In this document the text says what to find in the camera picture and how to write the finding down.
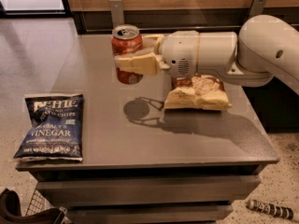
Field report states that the red coke can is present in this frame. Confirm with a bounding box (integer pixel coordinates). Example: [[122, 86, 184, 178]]
[[111, 24, 143, 85]]

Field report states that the right metal wall bracket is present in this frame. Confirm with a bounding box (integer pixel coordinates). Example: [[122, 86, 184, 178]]
[[247, 0, 267, 19]]

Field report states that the black white cylinder on floor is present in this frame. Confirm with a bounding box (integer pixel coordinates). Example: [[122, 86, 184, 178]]
[[247, 199, 299, 221]]

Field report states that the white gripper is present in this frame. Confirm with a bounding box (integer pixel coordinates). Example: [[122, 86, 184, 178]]
[[114, 31, 199, 78]]

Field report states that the left metal wall bracket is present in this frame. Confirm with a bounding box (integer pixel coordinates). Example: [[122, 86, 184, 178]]
[[109, 0, 124, 27]]

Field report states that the grey lower drawer front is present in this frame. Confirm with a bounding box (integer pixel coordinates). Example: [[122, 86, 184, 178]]
[[67, 205, 233, 224]]

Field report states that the brown sea salt chip bag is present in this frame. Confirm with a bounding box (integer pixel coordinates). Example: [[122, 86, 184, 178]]
[[164, 75, 232, 111]]

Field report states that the grey drawer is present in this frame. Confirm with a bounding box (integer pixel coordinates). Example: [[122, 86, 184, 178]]
[[67, 205, 233, 224], [37, 175, 261, 206]]

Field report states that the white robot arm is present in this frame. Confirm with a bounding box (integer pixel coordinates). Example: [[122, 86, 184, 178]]
[[114, 15, 299, 93]]

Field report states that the blue Kettle chip bag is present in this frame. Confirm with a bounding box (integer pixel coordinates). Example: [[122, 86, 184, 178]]
[[14, 93, 84, 161]]

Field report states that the grey upper drawer front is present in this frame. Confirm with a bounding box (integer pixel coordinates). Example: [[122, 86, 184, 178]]
[[37, 175, 261, 206]]

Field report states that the metal wall bracket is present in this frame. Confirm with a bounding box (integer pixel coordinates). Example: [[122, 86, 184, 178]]
[[247, 0, 267, 19], [109, 0, 124, 27]]

